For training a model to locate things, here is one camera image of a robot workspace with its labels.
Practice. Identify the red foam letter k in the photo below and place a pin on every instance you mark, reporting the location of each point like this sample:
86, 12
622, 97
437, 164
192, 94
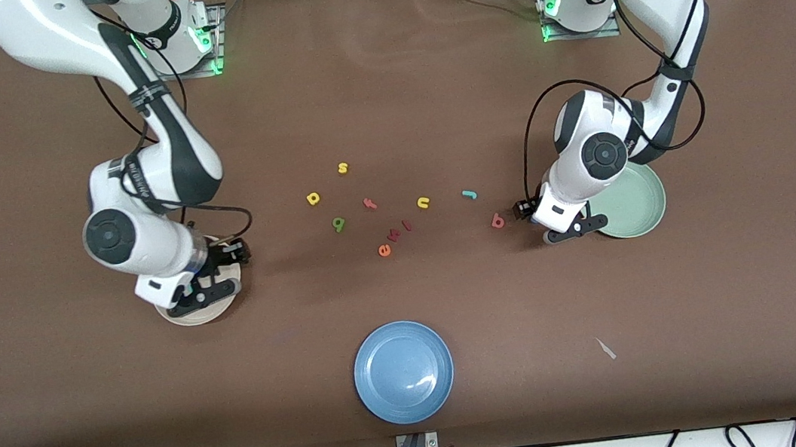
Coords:
394, 235

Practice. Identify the brown table cover sheet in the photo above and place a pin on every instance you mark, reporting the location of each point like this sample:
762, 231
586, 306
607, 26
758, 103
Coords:
428, 98

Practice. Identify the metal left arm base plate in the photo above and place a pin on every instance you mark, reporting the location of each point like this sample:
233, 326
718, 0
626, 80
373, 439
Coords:
595, 34

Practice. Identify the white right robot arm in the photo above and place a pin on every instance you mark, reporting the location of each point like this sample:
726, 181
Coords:
142, 240

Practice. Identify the orange foam letter e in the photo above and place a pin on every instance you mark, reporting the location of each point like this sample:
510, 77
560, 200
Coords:
380, 251

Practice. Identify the red foam letter l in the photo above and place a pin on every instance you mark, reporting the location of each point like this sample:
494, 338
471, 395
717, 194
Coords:
407, 225

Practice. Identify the yellow foam letter d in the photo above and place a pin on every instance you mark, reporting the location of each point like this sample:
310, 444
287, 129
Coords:
316, 200

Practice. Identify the pink foam letter f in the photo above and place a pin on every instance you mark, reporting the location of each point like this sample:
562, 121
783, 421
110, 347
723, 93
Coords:
370, 203

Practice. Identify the blue plate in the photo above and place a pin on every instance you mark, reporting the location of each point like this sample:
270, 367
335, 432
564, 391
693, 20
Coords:
403, 372

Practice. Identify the green plate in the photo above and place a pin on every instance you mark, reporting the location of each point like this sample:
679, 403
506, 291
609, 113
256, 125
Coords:
635, 209

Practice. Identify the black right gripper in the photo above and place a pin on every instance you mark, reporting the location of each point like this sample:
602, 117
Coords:
225, 254

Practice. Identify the white paper scrap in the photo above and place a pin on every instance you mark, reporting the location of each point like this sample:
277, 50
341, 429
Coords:
606, 350

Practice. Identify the red foam letter b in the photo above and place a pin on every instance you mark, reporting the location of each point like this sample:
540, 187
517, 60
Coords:
494, 219

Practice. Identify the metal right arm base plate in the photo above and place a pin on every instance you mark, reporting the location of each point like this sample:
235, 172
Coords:
197, 73

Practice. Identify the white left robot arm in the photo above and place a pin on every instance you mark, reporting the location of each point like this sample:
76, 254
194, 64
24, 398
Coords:
602, 153

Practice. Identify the teal foam letter j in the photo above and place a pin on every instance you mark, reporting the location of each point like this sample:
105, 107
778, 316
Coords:
472, 194

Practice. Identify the beige plate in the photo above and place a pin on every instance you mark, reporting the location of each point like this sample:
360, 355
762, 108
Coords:
204, 318

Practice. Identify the yellow foam letter u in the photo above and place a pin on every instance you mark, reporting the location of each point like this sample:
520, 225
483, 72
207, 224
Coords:
423, 198

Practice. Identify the green foam letter g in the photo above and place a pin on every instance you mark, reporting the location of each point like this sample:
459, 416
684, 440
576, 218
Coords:
340, 227

